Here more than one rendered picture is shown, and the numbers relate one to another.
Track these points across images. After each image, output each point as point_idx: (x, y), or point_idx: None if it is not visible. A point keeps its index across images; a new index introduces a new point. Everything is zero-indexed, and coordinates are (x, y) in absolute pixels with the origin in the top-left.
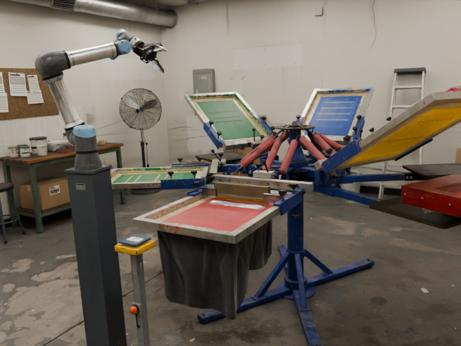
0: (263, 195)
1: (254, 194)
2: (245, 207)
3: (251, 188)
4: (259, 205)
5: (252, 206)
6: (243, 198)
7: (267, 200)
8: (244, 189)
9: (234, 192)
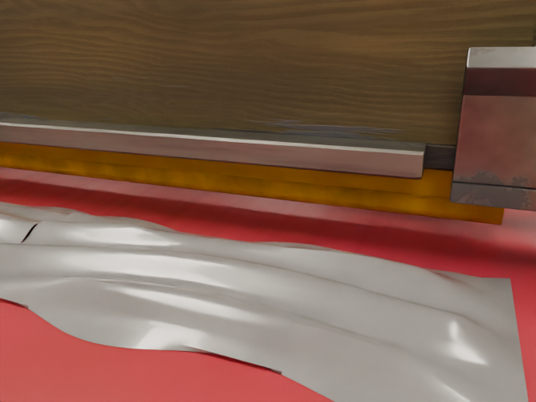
0: (424, 108)
1: (289, 96)
2: (147, 336)
3: (236, 5)
4: (391, 272)
5: (269, 327)
6: (144, 158)
7: (529, 173)
8: (144, 39)
9: (42, 88)
